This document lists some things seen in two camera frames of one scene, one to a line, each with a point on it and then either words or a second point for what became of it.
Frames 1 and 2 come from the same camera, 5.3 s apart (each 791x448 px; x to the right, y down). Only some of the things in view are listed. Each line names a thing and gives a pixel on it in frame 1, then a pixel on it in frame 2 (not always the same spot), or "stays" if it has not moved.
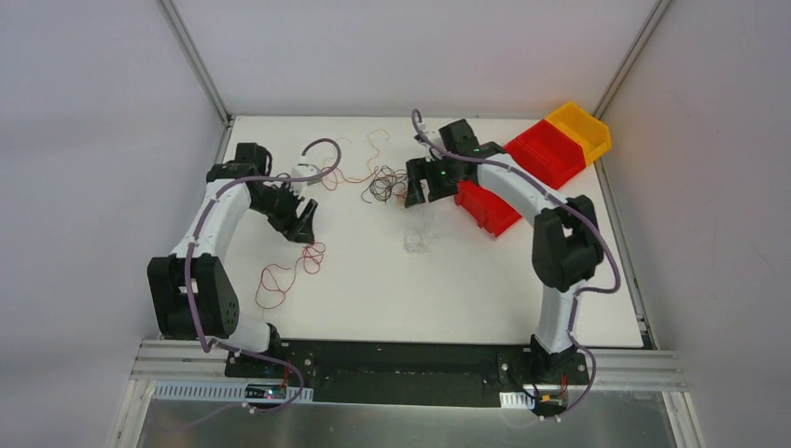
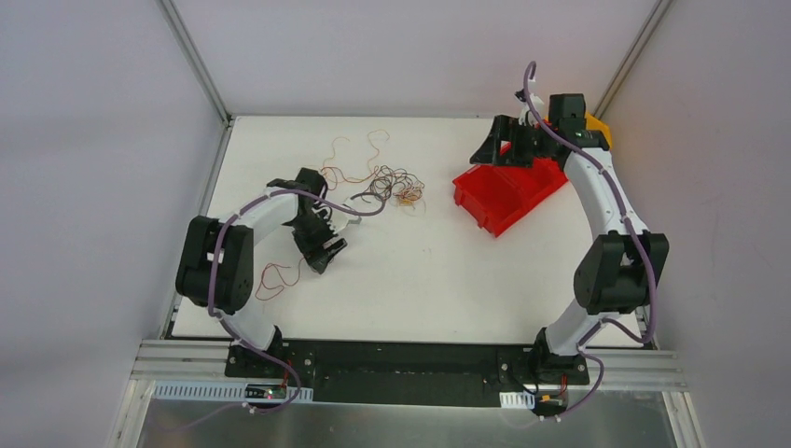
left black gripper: x=288 y=217 → x=319 y=245
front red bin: x=488 y=209 stays
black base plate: x=406 y=373 stays
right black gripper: x=422 y=173 → x=503 y=143
